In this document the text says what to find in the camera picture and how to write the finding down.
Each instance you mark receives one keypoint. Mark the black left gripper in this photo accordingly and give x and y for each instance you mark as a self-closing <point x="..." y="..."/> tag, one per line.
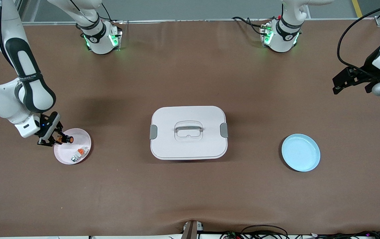
<point x="365" y="71"/>

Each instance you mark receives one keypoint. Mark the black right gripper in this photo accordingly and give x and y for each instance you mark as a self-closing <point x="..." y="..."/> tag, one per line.
<point x="58" y="135"/>

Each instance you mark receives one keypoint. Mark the black orange push-button switch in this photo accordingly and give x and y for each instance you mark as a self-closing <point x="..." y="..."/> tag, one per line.
<point x="67" y="139"/>

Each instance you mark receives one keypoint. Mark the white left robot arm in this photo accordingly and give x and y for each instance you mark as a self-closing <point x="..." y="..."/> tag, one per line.
<point x="284" y="36"/>

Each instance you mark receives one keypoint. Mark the pale pink round plate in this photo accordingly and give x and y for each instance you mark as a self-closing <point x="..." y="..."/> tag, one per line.
<point x="67" y="154"/>

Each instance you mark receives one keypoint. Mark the light blue round plate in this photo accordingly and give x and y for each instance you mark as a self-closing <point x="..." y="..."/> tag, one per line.
<point x="301" y="152"/>

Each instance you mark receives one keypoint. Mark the grey box latch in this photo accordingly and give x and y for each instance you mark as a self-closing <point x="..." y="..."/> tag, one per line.
<point x="224" y="130"/>
<point x="153" y="132"/>

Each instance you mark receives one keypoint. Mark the white plastic lidded storage box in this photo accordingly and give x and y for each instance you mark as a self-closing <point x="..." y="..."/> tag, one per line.
<point x="190" y="149"/>

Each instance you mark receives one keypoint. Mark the white orange switch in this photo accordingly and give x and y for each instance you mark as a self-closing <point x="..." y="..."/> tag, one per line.
<point x="81" y="152"/>

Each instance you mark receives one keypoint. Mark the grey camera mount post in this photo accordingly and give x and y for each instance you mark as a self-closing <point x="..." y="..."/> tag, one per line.
<point x="191" y="230"/>

